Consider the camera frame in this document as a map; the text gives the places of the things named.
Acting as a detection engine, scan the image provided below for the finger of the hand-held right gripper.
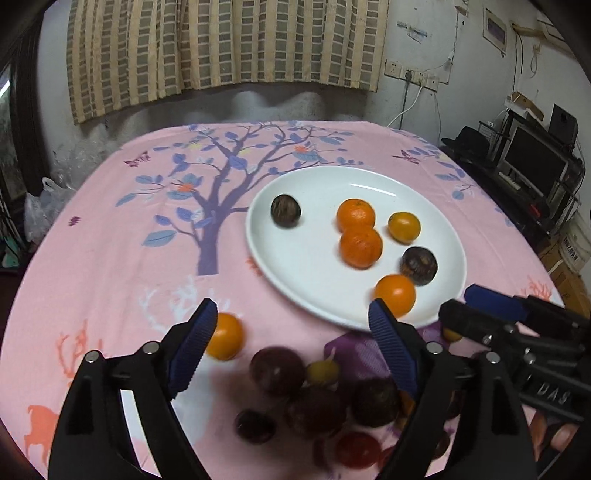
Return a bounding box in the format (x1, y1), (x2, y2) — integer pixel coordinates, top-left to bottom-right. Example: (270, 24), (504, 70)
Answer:
(438, 300), (583, 365)
(464, 285), (591, 342)

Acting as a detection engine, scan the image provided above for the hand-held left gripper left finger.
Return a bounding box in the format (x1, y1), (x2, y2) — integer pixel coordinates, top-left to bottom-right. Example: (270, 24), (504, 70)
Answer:
(48, 298), (219, 480)

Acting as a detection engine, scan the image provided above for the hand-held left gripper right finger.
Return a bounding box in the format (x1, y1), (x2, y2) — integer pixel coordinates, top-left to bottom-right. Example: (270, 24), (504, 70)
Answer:
(368, 298), (539, 480)

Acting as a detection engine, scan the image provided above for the smooth orange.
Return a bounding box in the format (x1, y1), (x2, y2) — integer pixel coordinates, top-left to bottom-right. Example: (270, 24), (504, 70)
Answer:
(204, 313), (245, 361)
(373, 274), (417, 319)

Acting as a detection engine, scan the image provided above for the orange tangerine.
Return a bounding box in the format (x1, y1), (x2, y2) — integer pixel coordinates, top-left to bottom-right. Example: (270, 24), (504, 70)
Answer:
(339, 227), (384, 270)
(336, 198), (376, 232)
(398, 390), (419, 430)

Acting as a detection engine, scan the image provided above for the red-purple plum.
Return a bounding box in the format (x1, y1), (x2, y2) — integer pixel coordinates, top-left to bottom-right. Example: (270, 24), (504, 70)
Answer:
(250, 347), (306, 397)

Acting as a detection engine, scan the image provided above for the small dark purple plum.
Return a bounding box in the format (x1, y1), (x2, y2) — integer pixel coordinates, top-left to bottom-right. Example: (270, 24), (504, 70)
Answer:
(235, 409), (278, 445)

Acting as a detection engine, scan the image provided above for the large dark purple plum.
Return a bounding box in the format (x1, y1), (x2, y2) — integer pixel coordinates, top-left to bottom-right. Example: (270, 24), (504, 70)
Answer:
(284, 385), (347, 439)

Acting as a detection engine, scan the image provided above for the red tomato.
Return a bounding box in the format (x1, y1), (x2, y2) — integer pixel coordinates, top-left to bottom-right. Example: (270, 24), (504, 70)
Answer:
(335, 431), (382, 469)

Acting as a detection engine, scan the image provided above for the small yellow-orange fruit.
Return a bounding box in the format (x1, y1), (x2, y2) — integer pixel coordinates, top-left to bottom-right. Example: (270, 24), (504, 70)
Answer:
(388, 211), (422, 244)

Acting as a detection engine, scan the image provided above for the white oval plate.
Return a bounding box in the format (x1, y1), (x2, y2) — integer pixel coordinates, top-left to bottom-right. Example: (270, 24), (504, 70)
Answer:
(245, 166), (467, 332)

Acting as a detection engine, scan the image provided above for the person's right hand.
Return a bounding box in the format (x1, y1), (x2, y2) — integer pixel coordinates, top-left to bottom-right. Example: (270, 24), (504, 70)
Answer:
(531, 412), (581, 462)

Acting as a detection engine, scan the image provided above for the pink printed tablecloth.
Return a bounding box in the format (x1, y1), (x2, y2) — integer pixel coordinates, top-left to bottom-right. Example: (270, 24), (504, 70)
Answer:
(9, 121), (566, 480)

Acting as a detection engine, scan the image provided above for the cardboard box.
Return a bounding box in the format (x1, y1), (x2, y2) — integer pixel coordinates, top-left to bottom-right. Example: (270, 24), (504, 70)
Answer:
(538, 222), (591, 296)

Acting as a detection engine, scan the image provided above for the black computer monitor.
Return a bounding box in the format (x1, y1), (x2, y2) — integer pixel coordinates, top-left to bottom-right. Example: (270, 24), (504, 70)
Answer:
(501, 124), (571, 195)

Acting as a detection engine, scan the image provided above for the black hat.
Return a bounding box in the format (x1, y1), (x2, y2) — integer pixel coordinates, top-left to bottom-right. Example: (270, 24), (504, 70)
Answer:
(441, 126), (490, 160)

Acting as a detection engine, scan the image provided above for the black speaker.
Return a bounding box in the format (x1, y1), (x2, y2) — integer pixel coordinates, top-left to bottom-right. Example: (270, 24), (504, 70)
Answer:
(549, 104), (579, 144)

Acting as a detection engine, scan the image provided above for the flat cardboard tray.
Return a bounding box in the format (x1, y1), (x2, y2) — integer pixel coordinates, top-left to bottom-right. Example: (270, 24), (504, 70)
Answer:
(505, 91), (544, 121)

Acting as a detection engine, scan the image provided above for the clear plastic bag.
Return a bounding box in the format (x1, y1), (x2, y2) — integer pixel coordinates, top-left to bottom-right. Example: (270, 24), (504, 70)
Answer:
(23, 178), (77, 245)

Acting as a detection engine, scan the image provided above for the white power strip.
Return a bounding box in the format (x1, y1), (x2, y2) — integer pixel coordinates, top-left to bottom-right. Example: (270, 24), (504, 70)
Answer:
(404, 69), (439, 90)

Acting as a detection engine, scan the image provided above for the checked beige curtain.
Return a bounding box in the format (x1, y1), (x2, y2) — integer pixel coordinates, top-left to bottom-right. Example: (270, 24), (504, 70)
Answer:
(67, 0), (389, 124)

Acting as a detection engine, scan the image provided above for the white power cable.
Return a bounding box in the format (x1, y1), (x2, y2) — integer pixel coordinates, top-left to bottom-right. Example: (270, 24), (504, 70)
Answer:
(387, 85), (423, 127)

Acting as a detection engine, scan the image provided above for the white wall box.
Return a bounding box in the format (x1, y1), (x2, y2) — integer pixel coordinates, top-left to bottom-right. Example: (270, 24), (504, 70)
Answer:
(482, 7), (509, 47)

